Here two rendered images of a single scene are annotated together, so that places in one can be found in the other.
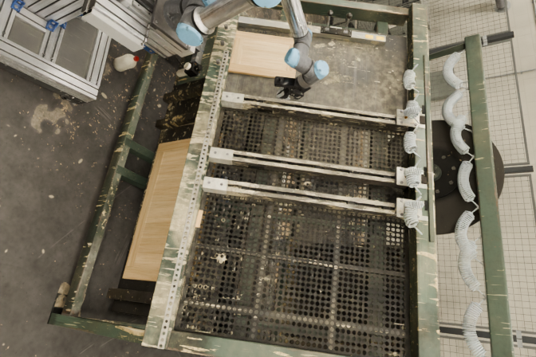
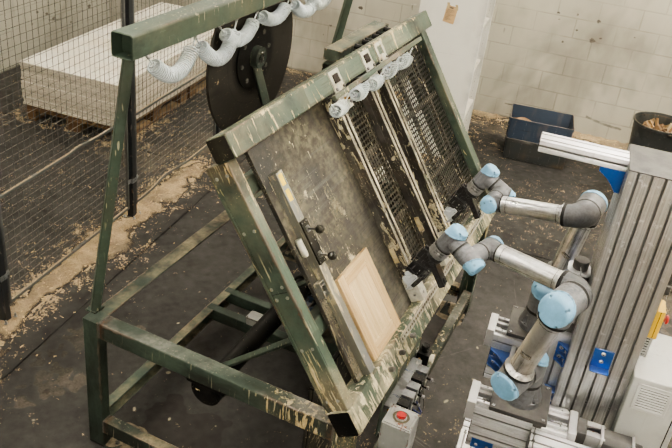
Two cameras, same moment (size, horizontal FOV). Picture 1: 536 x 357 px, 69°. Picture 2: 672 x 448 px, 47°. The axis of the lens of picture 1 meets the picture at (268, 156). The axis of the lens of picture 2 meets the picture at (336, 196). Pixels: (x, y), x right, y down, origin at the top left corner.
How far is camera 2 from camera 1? 4.34 m
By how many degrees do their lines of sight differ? 80
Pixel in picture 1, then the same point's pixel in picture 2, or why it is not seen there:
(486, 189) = not seen: outside the picture
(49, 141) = not seen: hidden behind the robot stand
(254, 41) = (369, 328)
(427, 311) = (411, 30)
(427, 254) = (394, 39)
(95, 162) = (428, 397)
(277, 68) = (370, 274)
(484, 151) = not seen: outside the picture
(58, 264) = (462, 337)
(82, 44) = not seen: outside the picture
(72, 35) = not seen: outside the picture
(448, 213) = (282, 27)
